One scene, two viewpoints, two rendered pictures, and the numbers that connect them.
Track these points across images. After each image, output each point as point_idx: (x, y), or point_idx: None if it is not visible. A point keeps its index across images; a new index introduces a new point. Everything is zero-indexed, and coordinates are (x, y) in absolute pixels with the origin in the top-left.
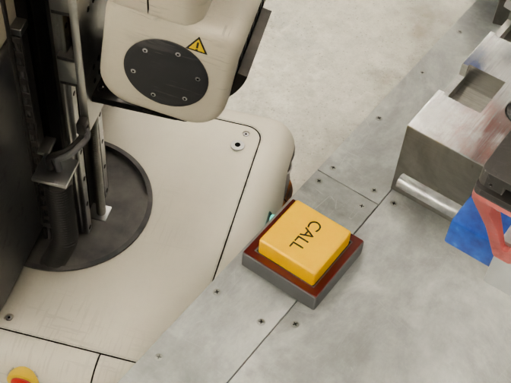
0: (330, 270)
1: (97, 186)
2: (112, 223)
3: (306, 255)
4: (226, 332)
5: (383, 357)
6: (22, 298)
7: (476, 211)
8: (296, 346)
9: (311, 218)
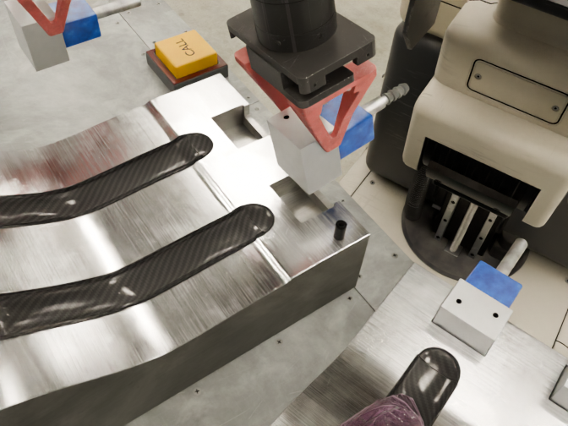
0: (161, 62)
1: (459, 227)
2: (441, 253)
3: (169, 43)
4: (156, 29)
5: (95, 81)
6: (385, 190)
7: (77, 5)
8: (129, 50)
9: (197, 53)
